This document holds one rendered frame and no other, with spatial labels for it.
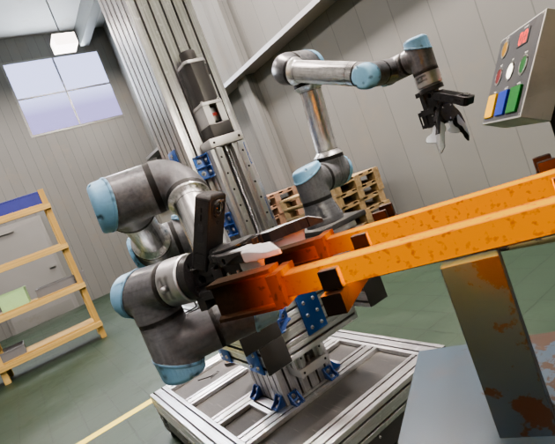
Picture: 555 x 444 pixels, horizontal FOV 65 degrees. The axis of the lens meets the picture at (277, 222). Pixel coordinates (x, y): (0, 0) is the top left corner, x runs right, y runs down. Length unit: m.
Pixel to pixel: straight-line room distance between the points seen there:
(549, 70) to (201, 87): 1.05
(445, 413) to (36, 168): 10.55
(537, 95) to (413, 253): 1.04
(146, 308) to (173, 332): 0.06
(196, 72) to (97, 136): 9.67
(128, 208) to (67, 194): 9.87
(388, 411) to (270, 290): 1.24
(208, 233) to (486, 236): 0.37
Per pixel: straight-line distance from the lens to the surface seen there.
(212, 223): 0.62
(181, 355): 0.72
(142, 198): 0.96
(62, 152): 11.02
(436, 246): 0.39
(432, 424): 0.65
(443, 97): 1.42
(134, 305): 0.72
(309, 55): 1.73
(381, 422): 1.62
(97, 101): 11.48
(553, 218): 0.39
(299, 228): 0.63
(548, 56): 1.41
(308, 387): 1.81
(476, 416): 0.64
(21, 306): 5.81
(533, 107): 1.38
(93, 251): 10.75
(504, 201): 0.50
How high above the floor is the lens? 1.04
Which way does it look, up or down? 5 degrees down
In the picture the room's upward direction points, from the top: 21 degrees counter-clockwise
